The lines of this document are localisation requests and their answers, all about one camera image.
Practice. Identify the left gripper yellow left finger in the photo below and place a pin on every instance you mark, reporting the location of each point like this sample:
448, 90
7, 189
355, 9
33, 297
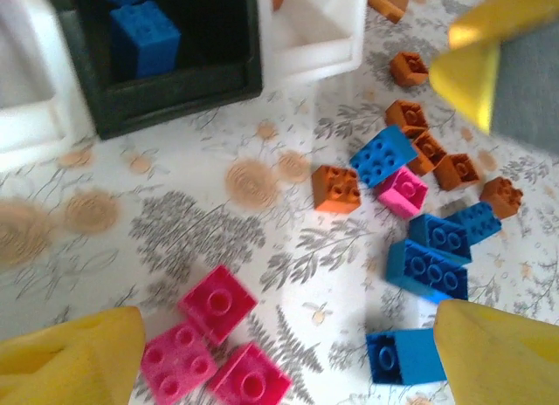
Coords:
65, 365

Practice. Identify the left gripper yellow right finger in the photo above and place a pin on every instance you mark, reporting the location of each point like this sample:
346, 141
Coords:
502, 361

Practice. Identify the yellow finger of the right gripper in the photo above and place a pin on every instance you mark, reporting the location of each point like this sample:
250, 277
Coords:
467, 77

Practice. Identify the white plastic bin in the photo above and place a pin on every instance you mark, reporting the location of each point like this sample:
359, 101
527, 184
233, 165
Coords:
314, 60
26, 125

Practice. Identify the pink lego brick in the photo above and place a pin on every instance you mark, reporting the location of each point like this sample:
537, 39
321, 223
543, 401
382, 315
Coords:
402, 191
218, 302
179, 363
249, 376

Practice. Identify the long blue lego brick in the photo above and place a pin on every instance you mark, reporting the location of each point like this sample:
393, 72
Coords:
428, 269
439, 237

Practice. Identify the floral patterned tablecloth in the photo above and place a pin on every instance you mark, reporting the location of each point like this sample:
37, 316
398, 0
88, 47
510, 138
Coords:
196, 182

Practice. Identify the black plastic bin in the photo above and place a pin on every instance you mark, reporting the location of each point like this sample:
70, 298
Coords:
183, 104

